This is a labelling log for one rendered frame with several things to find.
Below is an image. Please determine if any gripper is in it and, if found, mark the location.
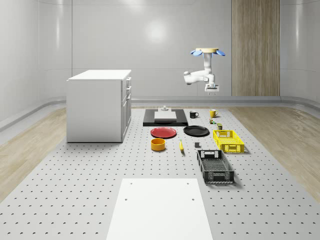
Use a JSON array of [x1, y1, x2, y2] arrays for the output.
[[204, 84, 221, 97]]

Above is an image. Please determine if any drone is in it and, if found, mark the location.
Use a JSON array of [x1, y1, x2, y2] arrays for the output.
[[189, 47, 226, 57]]

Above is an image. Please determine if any black plate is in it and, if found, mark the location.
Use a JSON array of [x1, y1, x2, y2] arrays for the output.
[[183, 125, 210, 138]]

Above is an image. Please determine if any yellow basket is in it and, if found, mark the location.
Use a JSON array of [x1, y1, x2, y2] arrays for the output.
[[212, 129, 246, 154]]

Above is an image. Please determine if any red plate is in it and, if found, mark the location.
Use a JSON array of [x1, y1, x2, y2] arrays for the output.
[[150, 126, 178, 139]]

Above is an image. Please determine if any black stove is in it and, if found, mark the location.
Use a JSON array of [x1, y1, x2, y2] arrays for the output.
[[142, 105, 189, 127]]

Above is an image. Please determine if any yellow bowl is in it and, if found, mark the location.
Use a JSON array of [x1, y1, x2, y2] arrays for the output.
[[150, 138, 166, 152]]

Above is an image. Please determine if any dark grey basket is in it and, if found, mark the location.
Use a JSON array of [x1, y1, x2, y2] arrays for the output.
[[196, 149, 236, 185]]

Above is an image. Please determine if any white cabinet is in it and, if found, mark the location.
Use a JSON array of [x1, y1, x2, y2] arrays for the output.
[[66, 69, 133, 144]]

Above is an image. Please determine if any white board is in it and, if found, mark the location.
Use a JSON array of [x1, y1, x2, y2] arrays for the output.
[[106, 178, 214, 240]]

